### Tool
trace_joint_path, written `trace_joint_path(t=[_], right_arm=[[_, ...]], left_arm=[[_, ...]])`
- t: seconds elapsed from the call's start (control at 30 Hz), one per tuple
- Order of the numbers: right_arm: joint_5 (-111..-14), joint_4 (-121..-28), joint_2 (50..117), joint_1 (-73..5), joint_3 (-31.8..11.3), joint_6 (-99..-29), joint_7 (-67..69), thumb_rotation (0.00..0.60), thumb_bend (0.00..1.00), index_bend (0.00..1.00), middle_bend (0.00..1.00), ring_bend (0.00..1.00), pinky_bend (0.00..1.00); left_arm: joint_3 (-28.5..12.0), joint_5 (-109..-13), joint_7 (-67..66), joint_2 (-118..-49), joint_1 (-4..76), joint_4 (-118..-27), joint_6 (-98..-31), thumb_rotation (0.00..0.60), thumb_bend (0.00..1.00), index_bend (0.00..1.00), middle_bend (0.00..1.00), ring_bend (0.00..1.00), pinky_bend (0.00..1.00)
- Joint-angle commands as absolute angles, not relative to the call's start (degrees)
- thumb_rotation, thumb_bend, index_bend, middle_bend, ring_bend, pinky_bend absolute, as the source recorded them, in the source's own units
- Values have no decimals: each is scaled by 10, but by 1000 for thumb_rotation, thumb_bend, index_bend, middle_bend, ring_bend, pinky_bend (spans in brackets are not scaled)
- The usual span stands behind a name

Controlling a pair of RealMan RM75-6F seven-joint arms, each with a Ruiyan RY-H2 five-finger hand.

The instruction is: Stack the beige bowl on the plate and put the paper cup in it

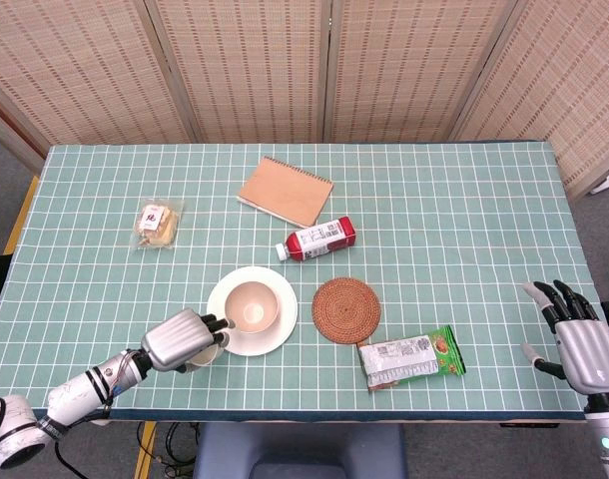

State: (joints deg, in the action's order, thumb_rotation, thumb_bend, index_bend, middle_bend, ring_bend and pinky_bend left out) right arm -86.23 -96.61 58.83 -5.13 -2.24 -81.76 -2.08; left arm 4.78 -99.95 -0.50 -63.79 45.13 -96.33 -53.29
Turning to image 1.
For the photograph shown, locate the white round plate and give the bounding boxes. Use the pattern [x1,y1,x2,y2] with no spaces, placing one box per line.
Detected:
[206,265,300,357]

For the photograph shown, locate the woven rattan coaster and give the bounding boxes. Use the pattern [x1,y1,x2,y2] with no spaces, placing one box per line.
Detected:
[311,276,382,345]

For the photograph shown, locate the clear bag of biscuits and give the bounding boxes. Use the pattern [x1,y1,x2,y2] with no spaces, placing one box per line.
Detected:
[130,198,185,250]

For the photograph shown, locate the red juice bottle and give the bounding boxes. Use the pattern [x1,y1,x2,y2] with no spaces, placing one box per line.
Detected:
[276,216,358,264]

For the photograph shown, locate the green checkered tablecloth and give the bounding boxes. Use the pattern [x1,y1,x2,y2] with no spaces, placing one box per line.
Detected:
[0,143,605,423]

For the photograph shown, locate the black floor cables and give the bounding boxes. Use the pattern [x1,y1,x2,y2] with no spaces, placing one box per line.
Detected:
[154,422,201,479]

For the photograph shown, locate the yellow table leg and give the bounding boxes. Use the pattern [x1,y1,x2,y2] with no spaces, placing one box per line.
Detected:
[133,421,159,479]

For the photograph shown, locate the brown spiral notebook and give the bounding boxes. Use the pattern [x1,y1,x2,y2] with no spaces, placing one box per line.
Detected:
[237,155,335,230]

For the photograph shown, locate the blue chair seat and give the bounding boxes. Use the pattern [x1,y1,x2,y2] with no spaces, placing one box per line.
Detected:
[192,422,409,479]

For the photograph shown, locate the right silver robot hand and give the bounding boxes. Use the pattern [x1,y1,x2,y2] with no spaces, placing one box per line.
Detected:
[521,279,609,398]

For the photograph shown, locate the beige bowl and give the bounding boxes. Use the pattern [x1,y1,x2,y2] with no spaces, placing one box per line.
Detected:
[224,280,280,334]

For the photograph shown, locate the bamboo folding screen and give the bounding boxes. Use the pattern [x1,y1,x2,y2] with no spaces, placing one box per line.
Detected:
[0,0,609,201]

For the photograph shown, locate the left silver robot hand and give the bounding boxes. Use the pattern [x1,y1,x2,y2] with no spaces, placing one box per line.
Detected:
[140,307,236,374]

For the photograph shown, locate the green snack packet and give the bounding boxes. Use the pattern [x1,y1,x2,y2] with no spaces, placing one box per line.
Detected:
[357,324,467,393]

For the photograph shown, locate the white paper cup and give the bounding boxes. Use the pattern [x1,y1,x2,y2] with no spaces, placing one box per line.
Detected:
[186,343,224,368]

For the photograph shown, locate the yellow table frame edge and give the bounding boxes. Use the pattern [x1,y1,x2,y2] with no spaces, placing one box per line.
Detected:
[4,175,41,253]

